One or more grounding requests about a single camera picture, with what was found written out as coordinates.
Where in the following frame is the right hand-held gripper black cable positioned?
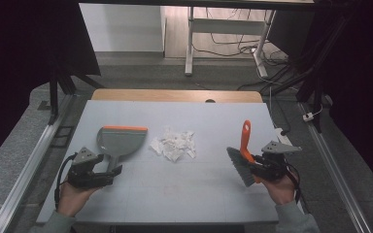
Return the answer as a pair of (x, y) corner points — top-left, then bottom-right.
(284, 162), (303, 205)

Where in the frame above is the black metal stand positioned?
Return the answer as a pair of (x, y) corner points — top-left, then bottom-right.
(46, 59), (105, 126)
(294, 9), (357, 134)

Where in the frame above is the black floor bracket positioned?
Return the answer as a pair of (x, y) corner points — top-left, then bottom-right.
(50, 125), (76, 150)

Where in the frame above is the grey dustpan with orange edge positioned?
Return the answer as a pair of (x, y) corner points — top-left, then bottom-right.
(95, 125), (150, 175)

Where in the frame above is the orange-handled grey brush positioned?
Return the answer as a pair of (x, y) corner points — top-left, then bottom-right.
(225, 119), (262, 188)

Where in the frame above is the tangle of black floor cables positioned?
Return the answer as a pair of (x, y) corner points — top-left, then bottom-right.
(192, 7), (305, 92)

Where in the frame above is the aluminium rail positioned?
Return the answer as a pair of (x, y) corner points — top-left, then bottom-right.
(0, 93), (76, 233)
(298, 101), (373, 233)

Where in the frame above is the white power strip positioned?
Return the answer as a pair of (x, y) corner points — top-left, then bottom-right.
(273, 127), (294, 147)

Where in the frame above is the pile of white paper scraps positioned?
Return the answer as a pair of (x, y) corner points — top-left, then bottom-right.
(149, 126), (198, 163)

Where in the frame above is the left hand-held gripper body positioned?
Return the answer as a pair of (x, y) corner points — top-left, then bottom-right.
(66, 146), (115, 190)

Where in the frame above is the wooden desk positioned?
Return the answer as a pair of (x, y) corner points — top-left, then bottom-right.
(90, 88), (264, 104)

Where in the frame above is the left hand-held gripper black cable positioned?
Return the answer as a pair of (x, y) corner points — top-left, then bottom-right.
(53, 152), (79, 210)

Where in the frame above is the person's left hand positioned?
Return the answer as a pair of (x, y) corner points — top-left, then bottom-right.
(56, 179), (102, 218)

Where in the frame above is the white metal desk frame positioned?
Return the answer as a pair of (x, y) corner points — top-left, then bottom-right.
(184, 6), (278, 79)

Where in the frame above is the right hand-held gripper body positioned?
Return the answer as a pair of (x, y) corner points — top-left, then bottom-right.
(252, 140), (303, 183)

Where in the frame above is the person's right hand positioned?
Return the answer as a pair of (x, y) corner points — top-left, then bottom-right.
(260, 170), (301, 206)

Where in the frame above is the hand-held gripper black cable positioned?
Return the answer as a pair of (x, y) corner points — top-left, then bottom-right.
(284, 162), (303, 205)
(53, 152), (79, 210)

